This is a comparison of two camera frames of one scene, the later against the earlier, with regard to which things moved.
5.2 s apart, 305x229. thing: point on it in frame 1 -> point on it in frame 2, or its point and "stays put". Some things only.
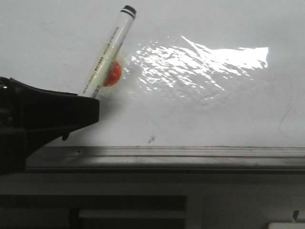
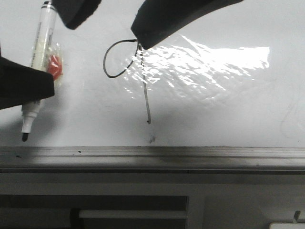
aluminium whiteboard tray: (167, 160) stays put
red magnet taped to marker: (114, 75) -> (55, 66)
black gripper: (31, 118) -> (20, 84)
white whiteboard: (195, 73) stays put
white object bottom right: (287, 225) stays put
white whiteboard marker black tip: (110, 51) -> (39, 61)
